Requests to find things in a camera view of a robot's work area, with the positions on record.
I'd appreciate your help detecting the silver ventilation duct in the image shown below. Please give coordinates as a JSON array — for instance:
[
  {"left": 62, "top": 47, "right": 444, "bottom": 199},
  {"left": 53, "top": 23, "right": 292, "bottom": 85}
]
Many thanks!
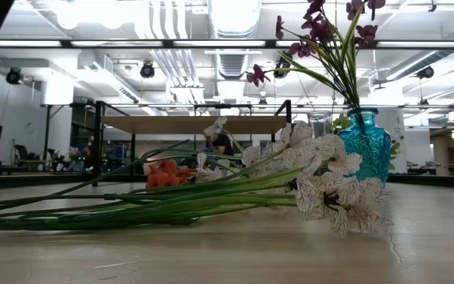
[{"left": 207, "top": 0, "right": 263, "bottom": 82}]

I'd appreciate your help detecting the white veined flower bunch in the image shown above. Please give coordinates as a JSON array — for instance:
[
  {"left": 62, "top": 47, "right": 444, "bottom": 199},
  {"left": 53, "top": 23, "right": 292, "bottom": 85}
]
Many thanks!
[{"left": 0, "top": 120, "right": 394, "bottom": 238}]

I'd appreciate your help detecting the person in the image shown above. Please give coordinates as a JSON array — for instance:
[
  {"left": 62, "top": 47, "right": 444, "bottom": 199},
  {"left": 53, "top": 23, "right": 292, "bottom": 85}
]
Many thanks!
[{"left": 205, "top": 132, "right": 236, "bottom": 157}]

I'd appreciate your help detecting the black overhead frame beam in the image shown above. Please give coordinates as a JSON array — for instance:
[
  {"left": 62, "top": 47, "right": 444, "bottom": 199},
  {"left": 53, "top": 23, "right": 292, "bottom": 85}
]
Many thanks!
[{"left": 0, "top": 38, "right": 454, "bottom": 50}]

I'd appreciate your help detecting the orange flower bunch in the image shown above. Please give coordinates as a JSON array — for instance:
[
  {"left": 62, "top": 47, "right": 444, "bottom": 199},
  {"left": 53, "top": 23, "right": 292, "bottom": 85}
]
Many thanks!
[{"left": 144, "top": 158, "right": 192, "bottom": 189}]

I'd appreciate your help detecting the plain white column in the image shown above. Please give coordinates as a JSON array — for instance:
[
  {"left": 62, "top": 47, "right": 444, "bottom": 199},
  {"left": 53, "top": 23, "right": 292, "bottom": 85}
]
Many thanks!
[{"left": 39, "top": 78, "right": 75, "bottom": 159}]

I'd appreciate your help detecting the black metal table frame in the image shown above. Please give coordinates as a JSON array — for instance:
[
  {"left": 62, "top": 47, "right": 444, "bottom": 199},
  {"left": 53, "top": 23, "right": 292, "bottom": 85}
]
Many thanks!
[{"left": 0, "top": 172, "right": 454, "bottom": 192}]

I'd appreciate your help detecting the distant black workstation frame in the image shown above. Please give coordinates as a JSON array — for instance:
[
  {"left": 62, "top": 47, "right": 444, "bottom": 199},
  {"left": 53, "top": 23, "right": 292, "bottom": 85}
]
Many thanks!
[{"left": 39, "top": 100, "right": 96, "bottom": 161}]

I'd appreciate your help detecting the white column with sign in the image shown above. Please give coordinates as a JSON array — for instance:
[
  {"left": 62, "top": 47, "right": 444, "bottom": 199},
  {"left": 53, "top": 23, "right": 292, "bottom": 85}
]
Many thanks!
[{"left": 376, "top": 108, "right": 406, "bottom": 174}]

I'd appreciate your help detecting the purple flower bunch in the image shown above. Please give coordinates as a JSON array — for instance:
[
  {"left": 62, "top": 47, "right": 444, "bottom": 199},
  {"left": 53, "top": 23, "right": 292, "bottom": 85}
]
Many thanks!
[{"left": 245, "top": 0, "right": 387, "bottom": 135}]

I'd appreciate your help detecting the black ceiling spotlight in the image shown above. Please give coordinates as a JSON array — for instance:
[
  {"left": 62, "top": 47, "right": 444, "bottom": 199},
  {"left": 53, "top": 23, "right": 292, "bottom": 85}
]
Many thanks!
[
  {"left": 5, "top": 66, "right": 24, "bottom": 86},
  {"left": 415, "top": 65, "right": 436, "bottom": 80},
  {"left": 139, "top": 61, "right": 156, "bottom": 79},
  {"left": 273, "top": 50, "right": 294, "bottom": 80}
]

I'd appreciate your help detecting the teal glass vase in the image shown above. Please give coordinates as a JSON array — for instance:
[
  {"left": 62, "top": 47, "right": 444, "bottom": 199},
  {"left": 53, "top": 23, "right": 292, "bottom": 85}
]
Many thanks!
[{"left": 337, "top": 107, "right": 393, "bottom": 185}]

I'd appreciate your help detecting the wooden shelf with black frame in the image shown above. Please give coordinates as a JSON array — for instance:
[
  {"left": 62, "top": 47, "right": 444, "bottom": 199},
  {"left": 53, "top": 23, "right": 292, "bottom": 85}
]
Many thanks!
[{"left": 91, "top": 99, "right": 293, "bottom": 187}]

